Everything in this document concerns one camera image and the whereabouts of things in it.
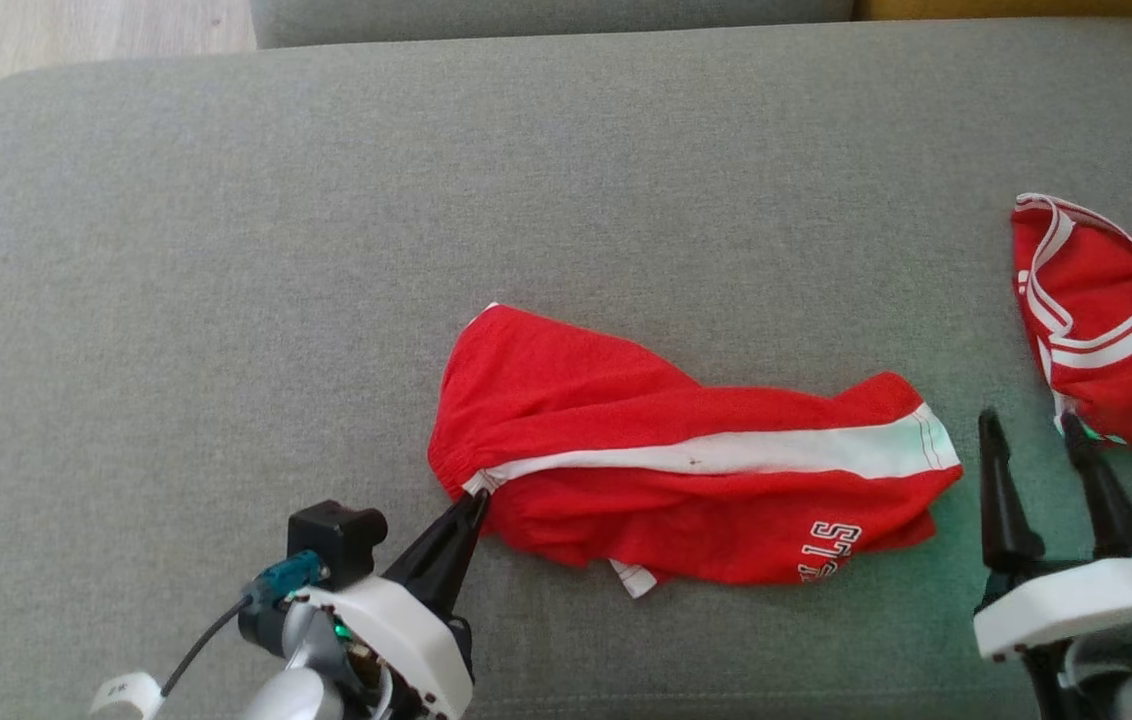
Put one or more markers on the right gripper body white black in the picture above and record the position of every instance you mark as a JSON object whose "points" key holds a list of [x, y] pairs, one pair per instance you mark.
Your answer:
{"points": [[1076, 605]]}

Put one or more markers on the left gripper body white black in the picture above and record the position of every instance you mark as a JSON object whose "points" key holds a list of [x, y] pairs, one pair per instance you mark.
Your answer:
{"points": [[406, 640]]}

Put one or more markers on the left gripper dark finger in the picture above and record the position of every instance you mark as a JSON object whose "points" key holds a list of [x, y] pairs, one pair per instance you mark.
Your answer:
{"points": [[441, 560]]}

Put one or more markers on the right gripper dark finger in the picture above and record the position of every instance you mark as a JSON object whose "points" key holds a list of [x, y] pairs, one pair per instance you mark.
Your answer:
{"points": [[1006, 510], [1106, 510]]}

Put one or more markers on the red Bulls basketball jersey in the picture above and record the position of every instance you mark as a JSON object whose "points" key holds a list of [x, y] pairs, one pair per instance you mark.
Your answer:
{"points": [[1116, 380]]}

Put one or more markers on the red shorts with white stripe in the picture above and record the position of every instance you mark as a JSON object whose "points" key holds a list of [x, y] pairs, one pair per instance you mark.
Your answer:
{"points": [[626, 400]]}

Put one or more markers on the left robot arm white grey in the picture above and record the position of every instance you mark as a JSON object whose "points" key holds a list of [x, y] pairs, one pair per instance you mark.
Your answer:
{"points": [[291, 700]]}

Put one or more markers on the wide yellow sofa back cushion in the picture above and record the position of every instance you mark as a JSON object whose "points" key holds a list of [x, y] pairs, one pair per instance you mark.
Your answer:
{"points": [[1026, 8]]}

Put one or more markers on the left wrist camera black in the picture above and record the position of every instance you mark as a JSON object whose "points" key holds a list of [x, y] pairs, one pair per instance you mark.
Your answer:
{"points": [[336, 540]]}

